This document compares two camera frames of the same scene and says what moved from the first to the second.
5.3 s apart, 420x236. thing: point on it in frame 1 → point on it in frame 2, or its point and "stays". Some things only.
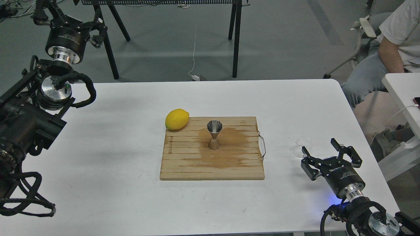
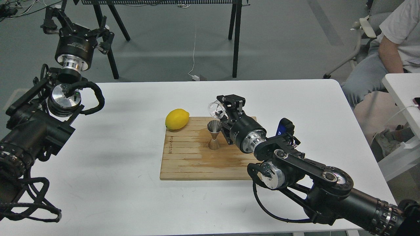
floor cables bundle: [8, 10] stays
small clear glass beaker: [302, 141] → [215, 110]
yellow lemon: [177, 119] stays
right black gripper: [342, 178] → [246, 131]
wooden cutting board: [186, 156] stays
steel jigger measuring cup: [214, 127] stays
